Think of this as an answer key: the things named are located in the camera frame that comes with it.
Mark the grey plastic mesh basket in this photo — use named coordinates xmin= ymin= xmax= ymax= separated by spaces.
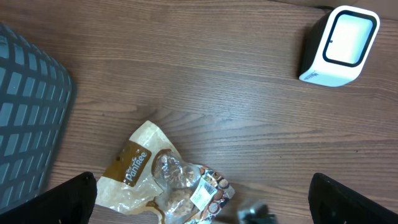
xmin=1 ymin=24 xmax=76 ymax=213

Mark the white barcode scanner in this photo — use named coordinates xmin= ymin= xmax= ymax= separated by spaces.
xmin=299 ymin=6 xmax=381 ymax=87

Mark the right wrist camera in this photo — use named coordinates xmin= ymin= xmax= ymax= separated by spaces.
xmin=237 ymin=200 xmax=277 ymax=224

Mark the beige Pantree snack bag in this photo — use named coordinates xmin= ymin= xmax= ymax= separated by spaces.
xmin=95 ymin=121 xmax=235 ymax=223

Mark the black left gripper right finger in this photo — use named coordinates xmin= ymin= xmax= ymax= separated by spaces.
xmin=308 ymin=173 xmax=397 ymax=224

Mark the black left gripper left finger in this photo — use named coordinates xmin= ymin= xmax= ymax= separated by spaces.
xmin=1 ymin=172 xmax=97 ymax=224

